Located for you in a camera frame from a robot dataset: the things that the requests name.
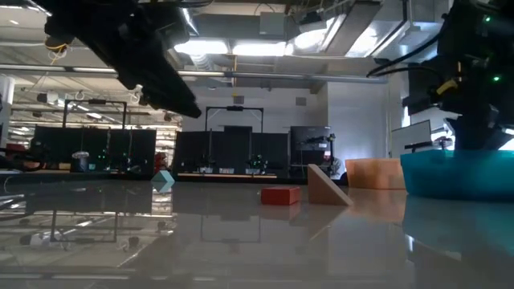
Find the white monitor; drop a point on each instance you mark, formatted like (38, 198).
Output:
(413, 138)

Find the ceiling light fixture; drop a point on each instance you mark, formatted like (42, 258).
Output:
(259, 49)
(205, 47)

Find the beige wooden wedge block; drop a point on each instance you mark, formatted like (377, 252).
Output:
(323, 190)

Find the grey ceiling box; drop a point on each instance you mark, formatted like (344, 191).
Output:
(272, 24)

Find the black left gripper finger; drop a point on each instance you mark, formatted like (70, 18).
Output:
(152, 98)
(176, 98)

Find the teal plastic bin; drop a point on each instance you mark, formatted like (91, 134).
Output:
(441, 176)

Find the person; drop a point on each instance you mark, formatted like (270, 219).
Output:
(335, 166)

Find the black equipment cabinet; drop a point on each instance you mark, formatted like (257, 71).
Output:
(309, 140)

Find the black metal station frame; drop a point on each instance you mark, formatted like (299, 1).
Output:
(235, 108)
(96, 101)

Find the round silver duct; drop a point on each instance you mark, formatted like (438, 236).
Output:
(190, 24)

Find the horizontal silver pipe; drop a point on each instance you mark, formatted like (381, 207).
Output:
(281, 76)

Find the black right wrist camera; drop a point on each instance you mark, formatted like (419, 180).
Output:
(419, 94)

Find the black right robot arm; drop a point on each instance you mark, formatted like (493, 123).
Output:
(482, 24)

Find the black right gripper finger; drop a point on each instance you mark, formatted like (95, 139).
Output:
(474, 134)
(500, 134)

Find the red rectangular wooden block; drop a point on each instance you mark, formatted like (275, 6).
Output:
(281, 196)

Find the small tan box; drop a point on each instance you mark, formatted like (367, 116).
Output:
(64, 165)

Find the orange wooden block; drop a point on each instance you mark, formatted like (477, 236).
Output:
(373, 174)

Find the red background object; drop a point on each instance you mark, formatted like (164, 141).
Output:
(160, 160)

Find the teal triangular wooden block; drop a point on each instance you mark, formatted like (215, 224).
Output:
(162, 177)

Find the large silver ventilation duct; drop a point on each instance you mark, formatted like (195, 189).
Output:
(401, 40)

